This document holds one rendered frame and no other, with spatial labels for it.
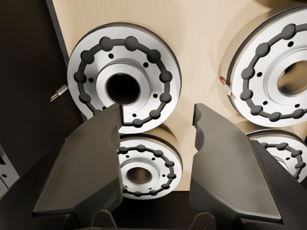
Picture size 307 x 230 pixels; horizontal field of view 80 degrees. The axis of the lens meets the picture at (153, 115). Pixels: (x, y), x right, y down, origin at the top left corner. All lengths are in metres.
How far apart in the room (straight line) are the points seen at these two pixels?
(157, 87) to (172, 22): 0.06
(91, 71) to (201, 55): 0.10
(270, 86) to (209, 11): 0.08
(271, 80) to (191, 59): 0.07
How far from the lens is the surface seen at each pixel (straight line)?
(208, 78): 0.20
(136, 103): 0.17
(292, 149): 0.25
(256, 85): 0.18
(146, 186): 0.24
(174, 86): 0.16
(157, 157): 0.21
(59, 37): 0.21
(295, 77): 0.22
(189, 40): 0.19
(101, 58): 0.16
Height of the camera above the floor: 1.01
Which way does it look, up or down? 59 degrees down
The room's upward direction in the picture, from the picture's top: 176 degrees counter-clockwise
